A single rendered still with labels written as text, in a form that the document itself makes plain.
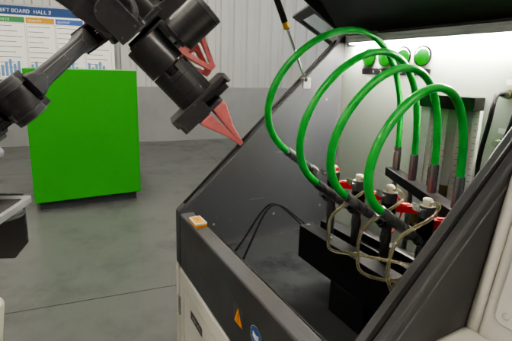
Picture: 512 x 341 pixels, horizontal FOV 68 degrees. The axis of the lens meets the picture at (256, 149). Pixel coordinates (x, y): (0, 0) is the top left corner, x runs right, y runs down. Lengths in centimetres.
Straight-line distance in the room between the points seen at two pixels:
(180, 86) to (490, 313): 54
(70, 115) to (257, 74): 451
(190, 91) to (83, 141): 339
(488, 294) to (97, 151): 360
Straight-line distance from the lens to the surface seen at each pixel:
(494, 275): 66
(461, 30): 97
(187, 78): 53
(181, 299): 116
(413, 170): 91
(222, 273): 82
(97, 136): 390
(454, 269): 60
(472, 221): 60
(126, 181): 404
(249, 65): 750
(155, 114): 714
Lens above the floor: 133
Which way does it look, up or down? 12 degrees down
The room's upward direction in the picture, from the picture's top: 2 degrees clockwise
